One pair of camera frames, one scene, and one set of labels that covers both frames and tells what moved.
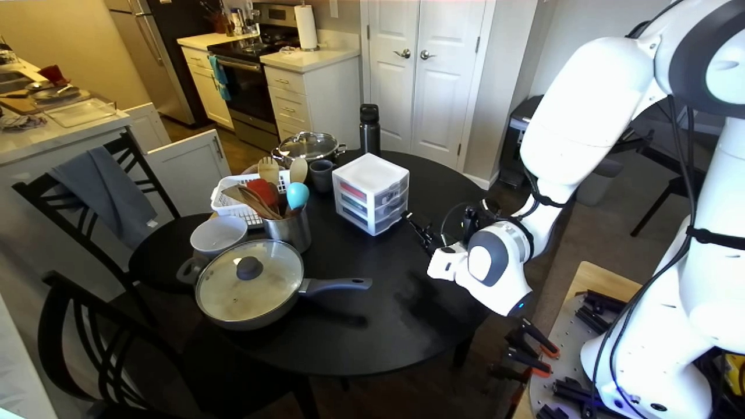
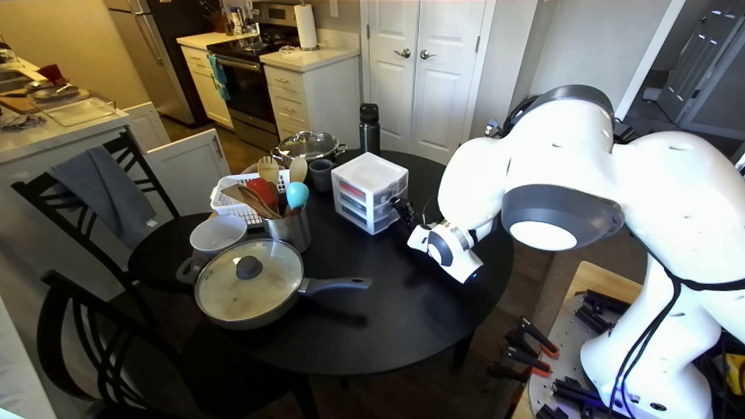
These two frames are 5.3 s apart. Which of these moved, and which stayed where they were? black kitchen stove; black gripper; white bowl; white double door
Moved: black gripper
Stayed: black kitchen stove; white double door; white bowl
